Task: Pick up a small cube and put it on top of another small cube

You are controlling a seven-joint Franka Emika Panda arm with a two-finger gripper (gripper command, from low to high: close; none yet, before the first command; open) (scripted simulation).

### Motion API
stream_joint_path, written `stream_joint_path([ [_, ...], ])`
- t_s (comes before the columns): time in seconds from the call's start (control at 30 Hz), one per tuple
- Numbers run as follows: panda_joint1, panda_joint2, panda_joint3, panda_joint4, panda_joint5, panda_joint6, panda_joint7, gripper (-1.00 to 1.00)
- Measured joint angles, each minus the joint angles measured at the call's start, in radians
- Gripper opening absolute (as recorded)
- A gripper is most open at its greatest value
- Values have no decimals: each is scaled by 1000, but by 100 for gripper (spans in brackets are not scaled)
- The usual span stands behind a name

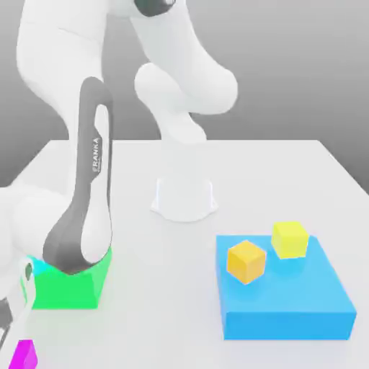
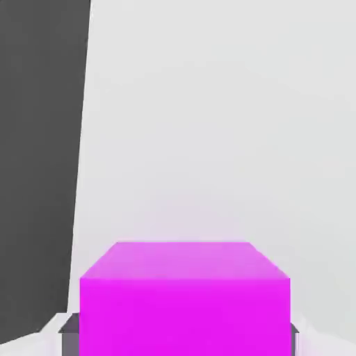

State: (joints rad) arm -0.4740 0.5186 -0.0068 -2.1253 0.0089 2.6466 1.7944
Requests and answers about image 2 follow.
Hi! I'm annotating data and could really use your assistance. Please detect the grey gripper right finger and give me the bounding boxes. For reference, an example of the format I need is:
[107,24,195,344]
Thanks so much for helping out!
[289,316,356,356]

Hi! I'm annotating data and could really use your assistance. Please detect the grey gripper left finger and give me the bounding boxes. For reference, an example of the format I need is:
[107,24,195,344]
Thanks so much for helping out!
[0,312,81,356]

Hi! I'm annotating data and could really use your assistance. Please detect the small magenta cube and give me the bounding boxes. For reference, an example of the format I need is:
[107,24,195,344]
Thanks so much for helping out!
[79,241,291,356]

